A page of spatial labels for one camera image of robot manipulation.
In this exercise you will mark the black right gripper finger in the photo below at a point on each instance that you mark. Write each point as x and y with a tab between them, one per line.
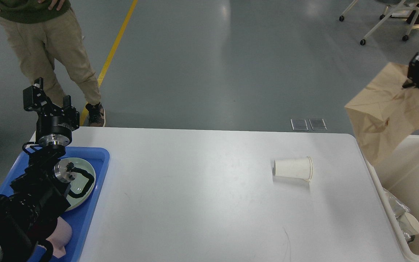
412	79

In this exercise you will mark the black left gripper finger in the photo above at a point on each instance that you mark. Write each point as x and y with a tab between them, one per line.
35	100
70	115

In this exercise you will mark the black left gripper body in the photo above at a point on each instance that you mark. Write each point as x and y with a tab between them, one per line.
52	130

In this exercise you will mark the brown paper bag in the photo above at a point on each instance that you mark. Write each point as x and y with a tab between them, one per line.
384	113

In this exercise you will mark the mint green plate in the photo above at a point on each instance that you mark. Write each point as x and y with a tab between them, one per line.
82	183

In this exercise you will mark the pink mug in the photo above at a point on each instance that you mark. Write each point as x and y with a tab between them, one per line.
54	244

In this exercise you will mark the white paper cup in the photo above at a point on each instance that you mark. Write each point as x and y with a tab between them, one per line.
299	168

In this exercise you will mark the aluminium foil tray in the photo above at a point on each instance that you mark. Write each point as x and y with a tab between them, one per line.
397	206

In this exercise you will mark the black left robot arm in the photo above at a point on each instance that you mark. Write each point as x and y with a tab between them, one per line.
29	216

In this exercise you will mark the person in khaki trousers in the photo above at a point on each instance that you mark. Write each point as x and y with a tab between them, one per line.
41	32

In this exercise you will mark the white chair base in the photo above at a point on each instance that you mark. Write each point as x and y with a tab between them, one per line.
381	21

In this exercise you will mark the blue plastic tray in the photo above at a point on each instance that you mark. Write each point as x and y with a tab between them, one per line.
79	218

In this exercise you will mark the beige plastic bin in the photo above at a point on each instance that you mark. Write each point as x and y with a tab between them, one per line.
399	174

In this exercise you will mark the clear floor marker plate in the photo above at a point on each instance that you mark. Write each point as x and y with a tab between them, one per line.
299	124

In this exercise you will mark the paper cup in bin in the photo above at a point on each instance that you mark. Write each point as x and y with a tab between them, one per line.
408	223

